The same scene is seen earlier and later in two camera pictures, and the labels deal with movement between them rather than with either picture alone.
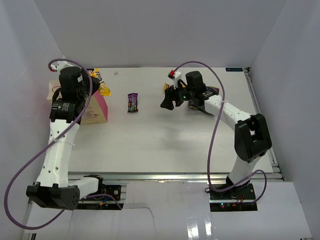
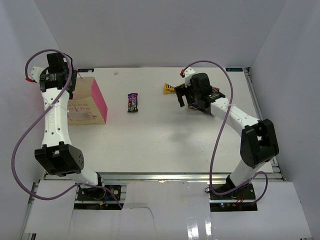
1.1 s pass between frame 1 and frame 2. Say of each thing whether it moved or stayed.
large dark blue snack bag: stayed
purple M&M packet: stayed
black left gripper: moved
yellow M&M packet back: stayed
